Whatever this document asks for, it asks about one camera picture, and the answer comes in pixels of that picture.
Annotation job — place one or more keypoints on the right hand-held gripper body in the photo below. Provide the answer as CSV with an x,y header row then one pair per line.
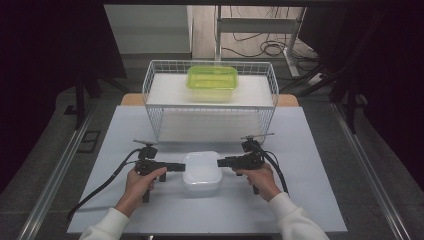
x,y
250,160

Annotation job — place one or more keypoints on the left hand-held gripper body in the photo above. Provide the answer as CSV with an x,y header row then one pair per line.
x,y
148,165

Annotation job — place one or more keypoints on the white plastic container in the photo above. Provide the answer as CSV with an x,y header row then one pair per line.
x,y
201,170

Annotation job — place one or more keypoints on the green translucent plastic container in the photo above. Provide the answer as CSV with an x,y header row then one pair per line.
x,y
211,78

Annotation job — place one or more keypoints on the person's left hand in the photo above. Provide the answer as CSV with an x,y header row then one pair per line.
x,y
138,186

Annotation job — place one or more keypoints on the person's right hand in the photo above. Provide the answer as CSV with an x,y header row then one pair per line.
x,y
263,181

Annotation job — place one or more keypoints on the white table cover sheet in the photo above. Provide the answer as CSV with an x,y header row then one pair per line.
x,y
233,206

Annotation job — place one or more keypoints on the black floor plate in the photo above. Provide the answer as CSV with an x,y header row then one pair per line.
x,y
89,141

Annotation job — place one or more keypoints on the wooden table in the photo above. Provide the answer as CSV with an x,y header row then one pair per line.
x,y
131,100

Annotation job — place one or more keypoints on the black metal stand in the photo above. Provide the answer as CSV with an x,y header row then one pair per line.
x,y
79,106
350,110

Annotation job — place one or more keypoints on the white power strip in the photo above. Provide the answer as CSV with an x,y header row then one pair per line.
x,y
314,79

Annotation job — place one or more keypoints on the dark curtain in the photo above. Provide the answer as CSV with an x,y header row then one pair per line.
x,y
33,66
400,83

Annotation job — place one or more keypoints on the aluminium floor rail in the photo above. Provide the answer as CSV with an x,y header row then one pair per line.
x,y
375,183
49,190

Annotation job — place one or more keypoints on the white metal desk frame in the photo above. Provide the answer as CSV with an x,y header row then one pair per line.
x,y
253,25

